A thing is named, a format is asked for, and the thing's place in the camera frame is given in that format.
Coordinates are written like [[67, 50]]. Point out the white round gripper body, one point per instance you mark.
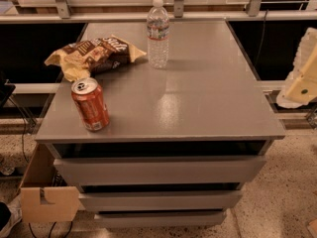
[[303, 83]]

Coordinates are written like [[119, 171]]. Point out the white sneaker shoe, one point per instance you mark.
[[10, 215]]

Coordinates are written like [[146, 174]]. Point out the clear plastic water bottle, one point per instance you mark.
[[158, 33]]

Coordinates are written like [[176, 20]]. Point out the brown yellow chip bag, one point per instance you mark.
[[89, 57]]

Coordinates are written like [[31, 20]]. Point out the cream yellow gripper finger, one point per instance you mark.
[[303, 86]]

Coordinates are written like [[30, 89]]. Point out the orange soda can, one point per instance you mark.
[[87, 95]]

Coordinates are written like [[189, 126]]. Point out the metal shelf frame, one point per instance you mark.
[[75, 11]]

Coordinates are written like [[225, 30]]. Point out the cardboard box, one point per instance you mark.
[[43, 197]]

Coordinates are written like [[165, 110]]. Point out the grey drawer cabinet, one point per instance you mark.
[[181, 141]]

